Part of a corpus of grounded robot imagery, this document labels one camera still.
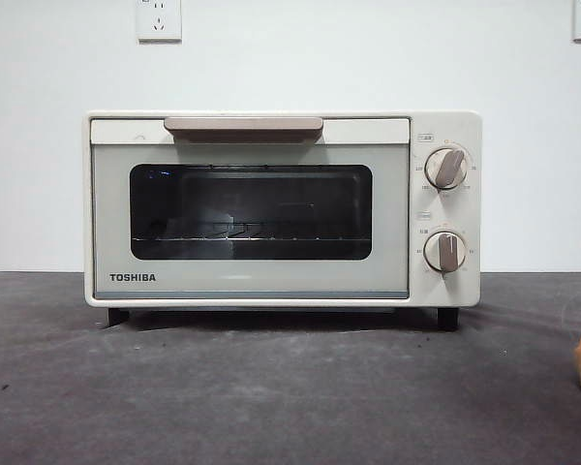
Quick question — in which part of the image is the glass oven door with handle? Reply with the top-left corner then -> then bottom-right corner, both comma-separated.
89,114 -> 412,300

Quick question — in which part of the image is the beige oven knob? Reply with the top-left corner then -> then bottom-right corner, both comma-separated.
424,147 -> 470,191
423,230 -> 468,274

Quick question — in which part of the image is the white Toshiba toaster oven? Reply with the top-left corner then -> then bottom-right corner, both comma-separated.
80,108 -> 483,333

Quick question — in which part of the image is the metal wire oven rack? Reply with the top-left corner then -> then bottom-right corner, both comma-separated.
131,220 -> 372,244

